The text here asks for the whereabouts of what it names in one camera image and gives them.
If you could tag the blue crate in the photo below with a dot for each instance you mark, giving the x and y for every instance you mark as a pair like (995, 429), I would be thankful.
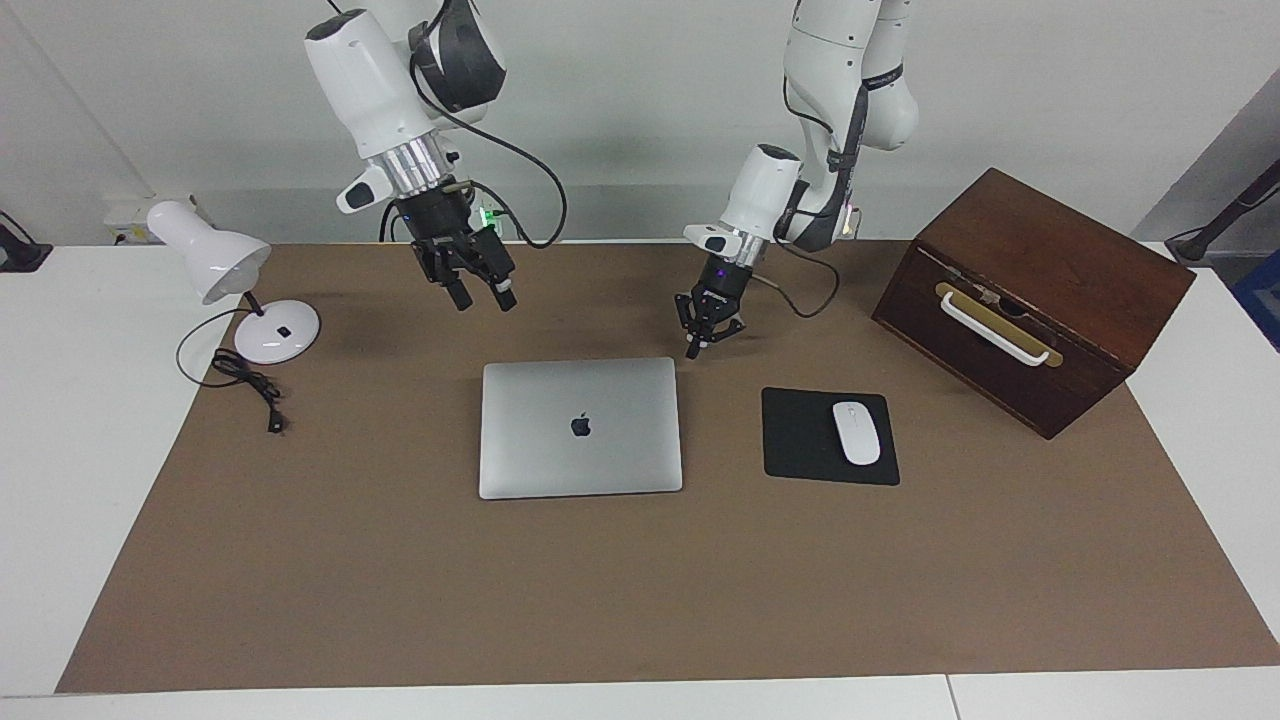
(1265, 300)

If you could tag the white desk lamp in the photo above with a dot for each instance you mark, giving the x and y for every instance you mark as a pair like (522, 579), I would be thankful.
(265, 345)

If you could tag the dark brown wooden box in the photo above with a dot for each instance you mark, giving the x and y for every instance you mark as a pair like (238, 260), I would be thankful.
(1050, 250)

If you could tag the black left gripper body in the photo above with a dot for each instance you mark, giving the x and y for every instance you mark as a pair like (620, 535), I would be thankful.
(715, 300)

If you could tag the black clamp mount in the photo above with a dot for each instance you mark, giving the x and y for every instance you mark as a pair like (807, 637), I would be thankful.
(20, 255)

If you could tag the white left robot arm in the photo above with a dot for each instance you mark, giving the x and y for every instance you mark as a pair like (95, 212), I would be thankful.
(830, 60)

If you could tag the black camera stand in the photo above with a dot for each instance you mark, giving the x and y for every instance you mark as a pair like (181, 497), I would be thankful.
(1195, 245)

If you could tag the white computer mouse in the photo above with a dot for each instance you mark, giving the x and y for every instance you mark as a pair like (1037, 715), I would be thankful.
(857, 435)

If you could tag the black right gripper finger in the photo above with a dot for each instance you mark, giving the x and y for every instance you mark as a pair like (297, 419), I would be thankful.
(503, 290)
(462, 292)

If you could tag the brown table mat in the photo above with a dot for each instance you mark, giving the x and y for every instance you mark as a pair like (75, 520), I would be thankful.
(600, 600)

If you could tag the silver Apple laptop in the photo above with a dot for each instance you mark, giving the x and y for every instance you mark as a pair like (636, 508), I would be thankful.
(560, 470)

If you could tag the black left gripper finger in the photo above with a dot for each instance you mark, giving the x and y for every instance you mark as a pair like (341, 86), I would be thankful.
(692, 343)
(728, 331)

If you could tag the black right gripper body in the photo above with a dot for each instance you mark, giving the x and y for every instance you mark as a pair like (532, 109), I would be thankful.
(450, 245)

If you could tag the black mouse pad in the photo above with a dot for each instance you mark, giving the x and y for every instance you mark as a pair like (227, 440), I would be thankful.
(795, 440)

